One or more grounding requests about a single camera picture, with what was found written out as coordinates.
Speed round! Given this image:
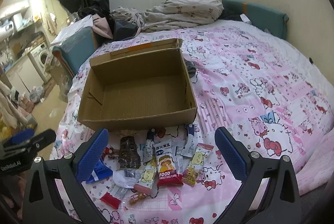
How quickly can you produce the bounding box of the pink cartoon print bedsheet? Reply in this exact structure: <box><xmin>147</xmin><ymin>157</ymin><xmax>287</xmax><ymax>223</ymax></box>
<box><xmin>49</xmin><ymin>19</ymin><xmax>334</xmax><ymax>224</ymax></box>

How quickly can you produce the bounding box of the blue snack bag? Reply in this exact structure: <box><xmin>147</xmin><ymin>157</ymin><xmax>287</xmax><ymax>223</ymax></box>
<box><xmin>85</xmin><ymin>158</ymin><xmax>113</xmax><ymax>184</ymax></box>

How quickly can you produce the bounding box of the white washing machine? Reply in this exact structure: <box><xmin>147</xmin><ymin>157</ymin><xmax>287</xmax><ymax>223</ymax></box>
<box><xmin>28</xmin><ymin>43</ymin><xmax>52</xmax><ymax>84</ymax></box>

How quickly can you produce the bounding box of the crumpled beige blanket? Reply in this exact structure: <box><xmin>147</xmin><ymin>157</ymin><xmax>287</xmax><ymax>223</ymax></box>
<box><xmin>111</xmin><ymin>0</ymin><xmax>224</xmax><ymax>32</ymax></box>

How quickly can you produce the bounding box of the white kitchen appliance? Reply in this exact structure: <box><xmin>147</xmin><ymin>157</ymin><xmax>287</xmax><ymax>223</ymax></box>
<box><xmin>0</xmin><ymin>19</ymin><xmax>15</xmax><ymax>41</ymax></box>

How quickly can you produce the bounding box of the pink garment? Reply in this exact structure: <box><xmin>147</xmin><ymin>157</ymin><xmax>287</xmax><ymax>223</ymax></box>
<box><xmin>92</xmin><ymin>14</ymin><xmax>113</xmax><ymax>39</ymax></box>

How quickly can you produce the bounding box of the small orange candy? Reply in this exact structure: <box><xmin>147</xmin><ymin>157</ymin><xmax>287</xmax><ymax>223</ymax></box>
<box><xmin>129</xmin><ymin>192</ymin><xmax>148</xmax><ymax>206</ymax></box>

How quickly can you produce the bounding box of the dark brown bread package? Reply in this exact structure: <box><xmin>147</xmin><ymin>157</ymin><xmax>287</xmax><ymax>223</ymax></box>
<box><xmin>118</xmin><ymin>136</ymin><xmax>141</xmax><ymax>169</ymax></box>

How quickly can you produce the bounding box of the white blue sachet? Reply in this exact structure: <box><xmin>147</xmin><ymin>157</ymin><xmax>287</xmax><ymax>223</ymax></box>
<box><xmin>181</xmin><ymin>124</ymin><xmax>195</xmax><ymax>158</ymax></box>

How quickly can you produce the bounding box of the red white snack bar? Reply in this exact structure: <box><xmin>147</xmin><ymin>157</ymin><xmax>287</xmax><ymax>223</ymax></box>
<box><xmin>100</xmin><ymin>183</ymin><xmax>129</xmax><ymax>209</ymax></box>

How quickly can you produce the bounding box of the open cardboard box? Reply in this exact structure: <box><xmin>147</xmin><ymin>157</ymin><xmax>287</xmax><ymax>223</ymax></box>
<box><xmin>77</xmin><ymin>38</ymin><xmax>197</xmax><ymax>132</ymax></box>

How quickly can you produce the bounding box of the teal cushion left side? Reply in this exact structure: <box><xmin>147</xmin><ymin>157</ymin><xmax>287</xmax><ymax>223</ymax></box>
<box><xmin>52</xmin><ymin>28</ymin><xmax>100</xmax><ymax>78</ymax></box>

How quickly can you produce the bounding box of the pink cartoon snack pack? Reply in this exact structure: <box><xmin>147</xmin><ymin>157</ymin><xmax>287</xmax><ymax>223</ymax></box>
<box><xmin>182</xmin><ymin>143</ymin><xmax>214</xmax><ymax>186</ymax></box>
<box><xmin>134</xmin><ymin>159</ymin><xmax>157</xmax><ymax>195</ymax></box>

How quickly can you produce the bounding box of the teal cushion at wall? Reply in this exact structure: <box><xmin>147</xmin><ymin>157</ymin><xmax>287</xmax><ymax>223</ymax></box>
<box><xmin>219</xmin><ymin>0</ymin><xmax>289</xmax><ymax>39</ymax></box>

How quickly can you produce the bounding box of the red rice cake snack pack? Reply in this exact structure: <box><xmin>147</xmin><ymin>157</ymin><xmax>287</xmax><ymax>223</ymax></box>
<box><xmin>154</xmin><ymin>140</ymin><xmax>183</xmax><ymax>187</ymax></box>

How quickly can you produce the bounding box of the grey black sachet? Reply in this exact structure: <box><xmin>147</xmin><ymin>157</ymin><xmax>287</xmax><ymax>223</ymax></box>
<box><xmin>143</xmin><ymin>128</ymin><xmax>156</xmax><ymax>163</ymax></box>

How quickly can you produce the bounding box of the grey cloth beside box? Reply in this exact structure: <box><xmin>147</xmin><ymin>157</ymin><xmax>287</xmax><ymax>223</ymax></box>
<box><xmin>184</xmin><ymin>59</ymin><xmax>197</xmax><ymax>84</ymax></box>

